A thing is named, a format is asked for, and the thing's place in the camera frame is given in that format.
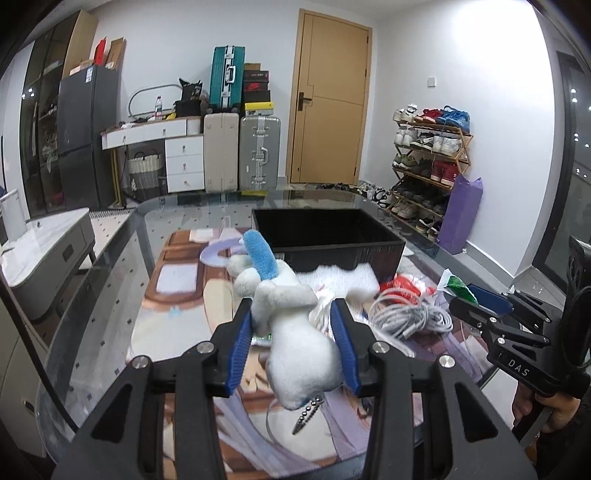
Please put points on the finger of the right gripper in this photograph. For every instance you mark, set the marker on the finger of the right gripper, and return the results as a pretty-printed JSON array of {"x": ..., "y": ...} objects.
[
  {"x": 485, "y": 321},
  {"x": 521, "y": 305}
]

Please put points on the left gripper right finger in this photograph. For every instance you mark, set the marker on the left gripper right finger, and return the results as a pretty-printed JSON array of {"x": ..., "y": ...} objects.
[{"x": 430, "y": 420}]

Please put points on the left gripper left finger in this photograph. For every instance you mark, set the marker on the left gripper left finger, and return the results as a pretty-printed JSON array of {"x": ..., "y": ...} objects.
[{"x": 122, "y": 438}]

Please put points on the green white medicine sachet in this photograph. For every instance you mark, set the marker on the green white medicine sachet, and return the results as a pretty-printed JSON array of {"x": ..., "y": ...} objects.
[{"x": 455, "y": 286}]

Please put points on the red white balloon glue packet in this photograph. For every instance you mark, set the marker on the red white balloon glue packet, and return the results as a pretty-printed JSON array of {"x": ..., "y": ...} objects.
[{"x": 408, "y": 286}]

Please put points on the white blue plush toy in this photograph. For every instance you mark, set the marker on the white blue plush toy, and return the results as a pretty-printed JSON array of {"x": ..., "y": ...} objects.
[{"x": 303, "y": 362}]

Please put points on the white foam block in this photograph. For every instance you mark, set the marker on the white foam block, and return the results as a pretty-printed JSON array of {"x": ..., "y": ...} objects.
[{"x": 330, "y": 282}]

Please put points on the person's right hand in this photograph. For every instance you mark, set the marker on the person's right hand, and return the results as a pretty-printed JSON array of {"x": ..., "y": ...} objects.
[{"x": 564, "y": 407}]

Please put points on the purple bag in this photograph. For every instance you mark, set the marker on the purple bag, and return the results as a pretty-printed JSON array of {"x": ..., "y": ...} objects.
[{"x": 461, "y": 213}]

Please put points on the anime print desk mat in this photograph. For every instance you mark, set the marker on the anime print desk mat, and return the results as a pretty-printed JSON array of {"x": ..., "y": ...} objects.
[{"x": 291, "y": 411}]

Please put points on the wooden shoe rack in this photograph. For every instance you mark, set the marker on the wooden shoe rack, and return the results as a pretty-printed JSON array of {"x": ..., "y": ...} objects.
[{"x": 431, "y": 151}]

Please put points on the grey marble side cabinet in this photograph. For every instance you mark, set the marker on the grey marble side cabinet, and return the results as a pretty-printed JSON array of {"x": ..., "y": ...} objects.
[{"x": 38, "y": 265}]

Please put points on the black cardboard box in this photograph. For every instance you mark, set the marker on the black cardboard box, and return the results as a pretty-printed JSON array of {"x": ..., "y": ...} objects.
[{"x": 307, "y": 238}]

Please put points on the dark glass cabinet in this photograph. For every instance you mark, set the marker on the dark glass cabinet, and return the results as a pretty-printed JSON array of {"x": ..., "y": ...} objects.
[{"x": 54, "y": 54}]

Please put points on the woven laundry basket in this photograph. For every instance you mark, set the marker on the woven laundry basket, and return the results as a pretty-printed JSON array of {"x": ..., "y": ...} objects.
[{"x": 144, "y": 171}]

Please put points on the wooden door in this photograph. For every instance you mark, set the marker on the wooden door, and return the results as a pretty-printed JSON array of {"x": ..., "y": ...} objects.
[{"x": 329, "y": 101}]

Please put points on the silver suitcase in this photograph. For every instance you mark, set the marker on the silver suitcase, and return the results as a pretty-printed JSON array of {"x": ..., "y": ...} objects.
[{"x": 258, "y": 153}]

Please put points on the white drawer desk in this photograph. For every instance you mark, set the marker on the white drawer desk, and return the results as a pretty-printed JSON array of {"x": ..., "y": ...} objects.
[{"x": 180, "y": 141}]

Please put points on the stack of shoe boxes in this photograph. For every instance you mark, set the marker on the stack of shoe boxes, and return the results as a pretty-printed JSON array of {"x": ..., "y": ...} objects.
[{"x": 256, "y": 95}]

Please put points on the beige suitcase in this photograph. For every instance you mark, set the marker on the beige suitcase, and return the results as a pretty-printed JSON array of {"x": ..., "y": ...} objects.
[{"x": 221, "y": 152}]

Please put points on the plastic water bottle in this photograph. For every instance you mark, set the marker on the plastic water bottle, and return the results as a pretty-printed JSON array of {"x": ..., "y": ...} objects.
[{"x": 158, "y": 109}]

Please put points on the black refrigerator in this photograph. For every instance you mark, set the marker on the black refrigerator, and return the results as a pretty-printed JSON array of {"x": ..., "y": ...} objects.
[{"x": 87, "y": 107}]

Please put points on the black bag on desk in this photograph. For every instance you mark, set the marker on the black bag on desk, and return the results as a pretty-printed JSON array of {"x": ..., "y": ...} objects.
[{"x": 190, "y": 102}]

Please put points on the teal suitcase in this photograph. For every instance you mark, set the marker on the teal suitcase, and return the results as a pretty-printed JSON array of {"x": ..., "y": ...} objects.
[{"x": 227, "y": 69}]

